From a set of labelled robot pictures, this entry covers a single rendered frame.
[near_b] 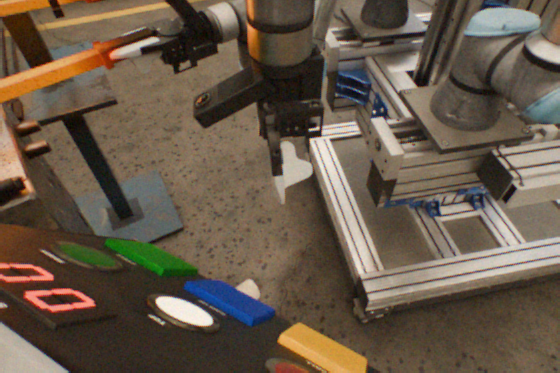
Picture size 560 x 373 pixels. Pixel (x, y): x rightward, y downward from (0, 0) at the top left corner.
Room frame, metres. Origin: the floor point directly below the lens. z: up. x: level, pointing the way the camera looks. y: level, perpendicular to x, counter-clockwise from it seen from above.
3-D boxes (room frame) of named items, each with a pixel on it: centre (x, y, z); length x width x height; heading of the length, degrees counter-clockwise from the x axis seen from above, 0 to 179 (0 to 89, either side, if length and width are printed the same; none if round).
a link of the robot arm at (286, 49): (0.40, 0.01, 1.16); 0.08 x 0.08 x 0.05
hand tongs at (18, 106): (1.02, 0.87, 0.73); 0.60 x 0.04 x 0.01; 28
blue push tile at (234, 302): (0.15, 0.05, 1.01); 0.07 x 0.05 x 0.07; 62
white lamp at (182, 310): (0.11, 0.08, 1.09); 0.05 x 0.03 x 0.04; 37
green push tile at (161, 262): (0.19, 0.14, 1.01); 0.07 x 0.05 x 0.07; 62
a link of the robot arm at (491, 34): (0.68, -0.42, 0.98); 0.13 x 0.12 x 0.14; 19
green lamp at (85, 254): (0.15, 0.16, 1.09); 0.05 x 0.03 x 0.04; 37
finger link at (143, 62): (0.62, 0.28, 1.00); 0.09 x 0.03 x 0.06; 130
